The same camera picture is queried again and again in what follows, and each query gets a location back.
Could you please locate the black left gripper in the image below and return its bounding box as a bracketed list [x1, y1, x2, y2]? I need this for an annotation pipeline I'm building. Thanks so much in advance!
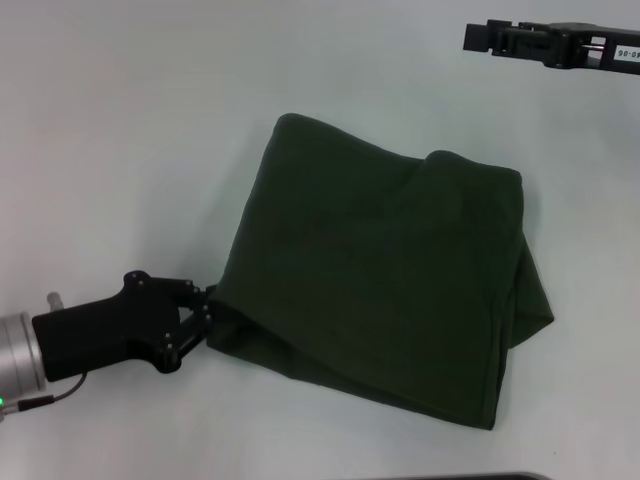
[30, 269, 219, 384]

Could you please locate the left arm connector cable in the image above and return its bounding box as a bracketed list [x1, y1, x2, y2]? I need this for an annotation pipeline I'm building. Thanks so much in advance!
[0, 370, 89, 414]

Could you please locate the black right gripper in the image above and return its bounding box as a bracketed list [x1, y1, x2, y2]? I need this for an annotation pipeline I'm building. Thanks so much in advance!
[462, 18, 640, 77]

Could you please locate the dark green FREE T-shirt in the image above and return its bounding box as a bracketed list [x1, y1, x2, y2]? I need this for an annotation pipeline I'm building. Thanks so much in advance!
[205, 112, 556, 432]

